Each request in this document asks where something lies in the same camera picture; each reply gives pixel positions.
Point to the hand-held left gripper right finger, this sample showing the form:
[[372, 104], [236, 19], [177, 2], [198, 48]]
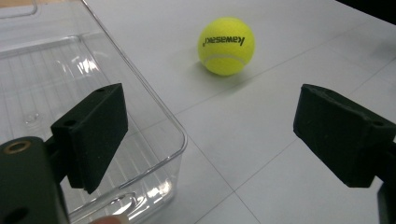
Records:
[[342, 137]]

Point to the yellow tennis ball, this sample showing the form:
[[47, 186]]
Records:
[[226, 46]]

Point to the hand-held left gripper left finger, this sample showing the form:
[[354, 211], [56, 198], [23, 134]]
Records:
[[93, 137]]

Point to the clear plastic container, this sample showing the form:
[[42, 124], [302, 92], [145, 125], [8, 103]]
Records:
[[62, 62]]

